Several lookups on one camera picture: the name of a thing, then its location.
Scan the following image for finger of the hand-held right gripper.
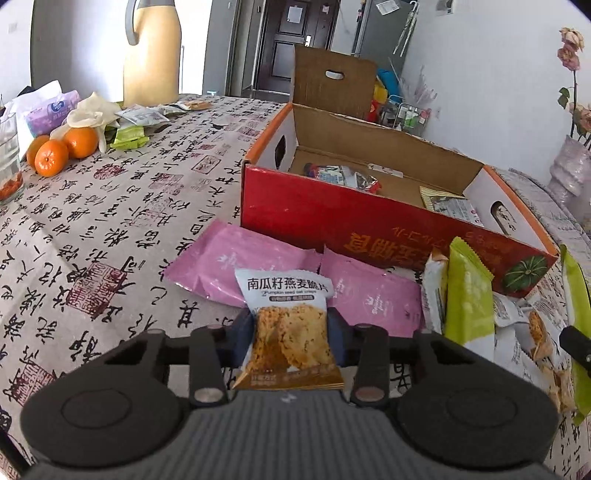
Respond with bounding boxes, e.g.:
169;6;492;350
558;325;591;367

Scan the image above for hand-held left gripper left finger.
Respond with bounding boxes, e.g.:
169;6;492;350
104;309;257;408

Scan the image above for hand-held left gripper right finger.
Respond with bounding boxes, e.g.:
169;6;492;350
325;307;495;408

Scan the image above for white oat crisp snack packet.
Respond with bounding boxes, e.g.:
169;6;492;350
526;305;566;363
232;267;346;391

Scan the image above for pink snack packet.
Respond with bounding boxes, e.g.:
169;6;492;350
318;247;428;340
164;219;322;309

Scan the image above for red cardboard box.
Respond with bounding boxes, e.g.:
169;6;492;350
240;44;560;300

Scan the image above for white orange-edged snack packet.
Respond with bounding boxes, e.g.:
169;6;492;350
421;249;451;334

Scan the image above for red blue foil packet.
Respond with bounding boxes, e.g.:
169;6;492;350
302;162;383;195

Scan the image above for yellow striped snack packet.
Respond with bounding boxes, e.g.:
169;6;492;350
419;185;485;228

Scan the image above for pink textured vase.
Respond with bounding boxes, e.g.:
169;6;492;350
549;135;591;199

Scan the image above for small green snack packet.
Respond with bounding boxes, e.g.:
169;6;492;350
110;124;149;151

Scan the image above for dried rose bouquet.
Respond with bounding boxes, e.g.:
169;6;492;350
556;27;591;148

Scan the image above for white green sachet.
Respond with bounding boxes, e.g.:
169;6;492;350
115;104;171;126

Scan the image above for orange fruit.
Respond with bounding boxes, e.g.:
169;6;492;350
34;138;70;177
62;127;99;159
25;135;51;168

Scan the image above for blue plastic bin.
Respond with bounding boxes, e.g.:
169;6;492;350
376;69;402;100

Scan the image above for white dried pampas grass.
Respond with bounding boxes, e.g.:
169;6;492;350
397;65;437;109

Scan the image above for cream rubber gloves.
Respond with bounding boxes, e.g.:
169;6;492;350
50;91;123;153

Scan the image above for dark entrance door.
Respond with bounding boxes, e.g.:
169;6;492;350
270;0;340;75

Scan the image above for yellow thermos jug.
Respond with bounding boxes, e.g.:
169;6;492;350
122;0;183;109

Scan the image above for purple tissue pack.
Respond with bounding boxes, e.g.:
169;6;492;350
25;90;81;138

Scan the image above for grey refrigerator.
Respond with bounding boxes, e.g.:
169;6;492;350
353;0;419;58

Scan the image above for hanging folded umbrella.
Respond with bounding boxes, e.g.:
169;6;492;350
394;0;419;56

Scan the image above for wire storage cart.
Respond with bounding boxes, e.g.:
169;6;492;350
383;99;432;137

